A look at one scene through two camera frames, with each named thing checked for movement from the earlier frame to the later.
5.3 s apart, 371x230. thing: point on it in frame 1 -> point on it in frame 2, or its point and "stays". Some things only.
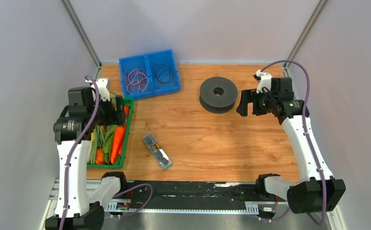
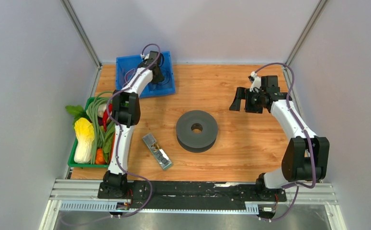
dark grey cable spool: (218, 95) -> (196, 143)
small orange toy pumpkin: (100, 158) stays
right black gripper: (250, 96) stays
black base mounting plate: (192, 194) stays
